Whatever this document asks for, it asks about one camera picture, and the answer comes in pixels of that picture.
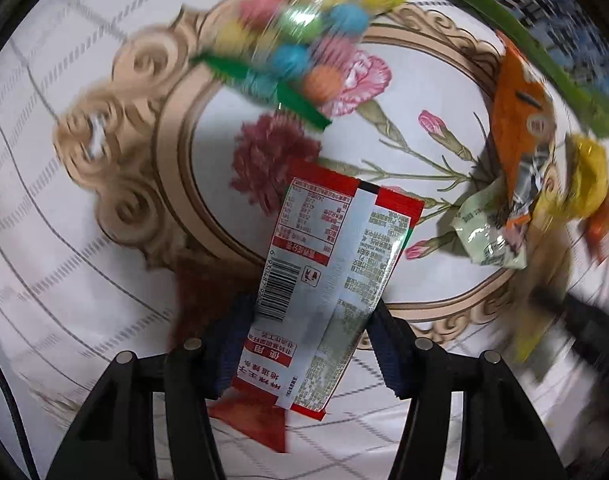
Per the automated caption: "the dark red jujube packet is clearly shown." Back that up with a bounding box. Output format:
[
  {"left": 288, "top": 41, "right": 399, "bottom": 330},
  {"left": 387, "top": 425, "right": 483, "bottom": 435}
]
[{"left": 208, "top": 388, "right": 287, "bottom": 453}]

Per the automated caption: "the yellow cracker packet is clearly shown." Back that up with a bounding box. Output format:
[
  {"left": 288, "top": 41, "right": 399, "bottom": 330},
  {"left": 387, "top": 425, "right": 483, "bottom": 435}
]
[{"left": 511, "top": 134, "right": 609, "bottom": 363}]

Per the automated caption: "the pale green small packet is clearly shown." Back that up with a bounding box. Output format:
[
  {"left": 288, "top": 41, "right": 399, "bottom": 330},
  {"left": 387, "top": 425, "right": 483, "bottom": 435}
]
[{"left": 451, "top": 177, "right": 527, "bottom": 270}]

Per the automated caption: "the orange snack packet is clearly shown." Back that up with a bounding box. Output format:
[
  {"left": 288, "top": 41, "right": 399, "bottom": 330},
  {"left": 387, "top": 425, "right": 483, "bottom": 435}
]
[{"left": 491, "top": 34, "right": 556, "bottom": 206}]

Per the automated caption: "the red white snack packet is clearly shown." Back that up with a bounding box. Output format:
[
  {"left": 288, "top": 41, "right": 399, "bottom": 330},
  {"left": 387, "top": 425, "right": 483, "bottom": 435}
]
[{"left": 233, "top": 160, "right": 425, "bottom": 419}]

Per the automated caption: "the colourful candy balls bag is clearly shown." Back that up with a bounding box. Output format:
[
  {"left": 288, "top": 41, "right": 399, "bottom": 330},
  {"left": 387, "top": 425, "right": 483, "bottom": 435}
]
[{"left": 192, "top": 0, "right": 407, "bottom": 130}]

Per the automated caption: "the panda biscuit packet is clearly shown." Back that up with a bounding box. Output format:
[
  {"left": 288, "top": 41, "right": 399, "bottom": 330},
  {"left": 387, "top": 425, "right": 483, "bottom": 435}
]
[{"left": 503, "top": 143, "right": 551, "bottom": 254}]

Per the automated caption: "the cardboard milk box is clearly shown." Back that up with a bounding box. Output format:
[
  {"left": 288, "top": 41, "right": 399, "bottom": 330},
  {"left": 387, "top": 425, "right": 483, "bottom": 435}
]
[{"left": 452, "top": 0, "right": 609, "bottom": 138}]

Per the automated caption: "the black cable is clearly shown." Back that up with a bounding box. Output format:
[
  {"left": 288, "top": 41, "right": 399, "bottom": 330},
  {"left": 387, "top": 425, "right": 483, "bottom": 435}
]
[{"left": 0, "top": 339, "right": 41, "bottom": 480}]

